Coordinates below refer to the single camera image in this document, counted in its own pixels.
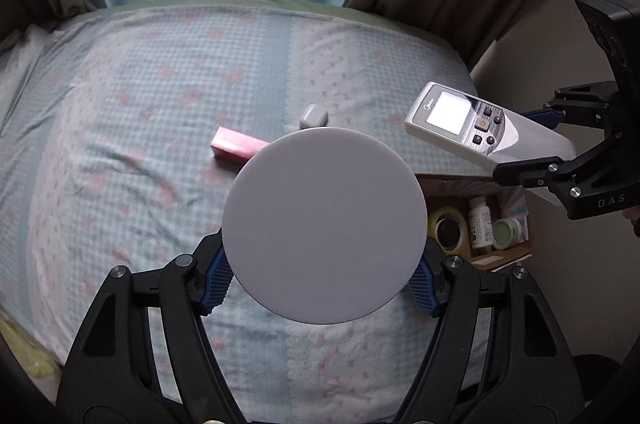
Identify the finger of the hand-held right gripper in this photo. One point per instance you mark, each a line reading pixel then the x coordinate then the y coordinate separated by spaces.
pixel 530 171
pixel 547 117

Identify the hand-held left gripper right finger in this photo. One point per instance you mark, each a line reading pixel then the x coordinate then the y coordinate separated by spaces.
pixel 422 289

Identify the green jar with white lid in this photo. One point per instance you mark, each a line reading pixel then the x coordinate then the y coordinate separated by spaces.
pixel 507 234

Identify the clear tape roll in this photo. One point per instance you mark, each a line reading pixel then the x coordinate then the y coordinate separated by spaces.
pixel 440 216

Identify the cardboard box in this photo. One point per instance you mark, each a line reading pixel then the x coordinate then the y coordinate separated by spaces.
pixel 500 258

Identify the white pill bottle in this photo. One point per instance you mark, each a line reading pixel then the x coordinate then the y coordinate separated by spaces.
pixel 481 224

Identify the white remote control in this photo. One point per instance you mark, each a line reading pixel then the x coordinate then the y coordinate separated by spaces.
pixel 450 114

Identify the yellow printed blanket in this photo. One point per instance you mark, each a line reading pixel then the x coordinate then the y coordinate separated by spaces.
pixel 25 349

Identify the pink box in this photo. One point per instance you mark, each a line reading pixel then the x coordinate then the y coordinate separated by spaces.
pixel 232 144

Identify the round grey plate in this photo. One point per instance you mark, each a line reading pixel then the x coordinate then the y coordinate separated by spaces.
pixel 325 224

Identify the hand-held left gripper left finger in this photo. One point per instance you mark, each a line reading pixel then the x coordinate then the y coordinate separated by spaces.
pixel 217 279

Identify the white earbud case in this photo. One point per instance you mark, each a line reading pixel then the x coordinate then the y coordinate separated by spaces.
pixel 312 117

